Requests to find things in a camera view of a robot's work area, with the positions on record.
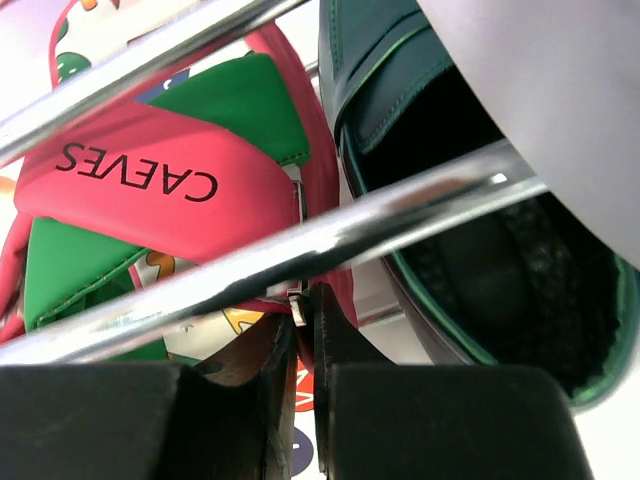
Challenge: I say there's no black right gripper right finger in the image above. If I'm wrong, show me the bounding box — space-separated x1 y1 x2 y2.
308 284 592 479

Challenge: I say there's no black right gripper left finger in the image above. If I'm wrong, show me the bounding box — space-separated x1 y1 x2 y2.
1 314 295 479

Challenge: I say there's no pink patterned sandal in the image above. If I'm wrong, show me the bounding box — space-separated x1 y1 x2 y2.
1 21 355 479

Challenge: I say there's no left dark green shoe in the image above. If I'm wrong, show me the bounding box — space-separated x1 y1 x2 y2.
319 0 639 406

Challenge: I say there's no cream metal shoe shelf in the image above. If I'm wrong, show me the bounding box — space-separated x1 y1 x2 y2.
1 1 546 365

